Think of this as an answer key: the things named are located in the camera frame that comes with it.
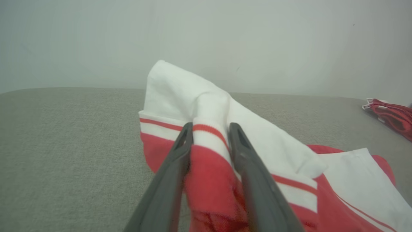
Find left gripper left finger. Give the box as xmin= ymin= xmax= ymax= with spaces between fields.
xmin=123 ymin=122 xmax=194 ymax=232

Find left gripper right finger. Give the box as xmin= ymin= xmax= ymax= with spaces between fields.
xmin=228 ymin=122 xmax=305 ymax=232

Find red and white jersey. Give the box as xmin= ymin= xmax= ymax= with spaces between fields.
xmin=138 ymin=60 xmax=412 ymax=232

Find red shorts with white stripe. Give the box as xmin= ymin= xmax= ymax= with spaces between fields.
xmin=362 ymin=98 xmax=412 ymax=142

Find grey fabric sofa seat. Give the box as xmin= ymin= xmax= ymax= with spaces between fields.
xmin=0 ymin=87 xmax=412 ymax=232

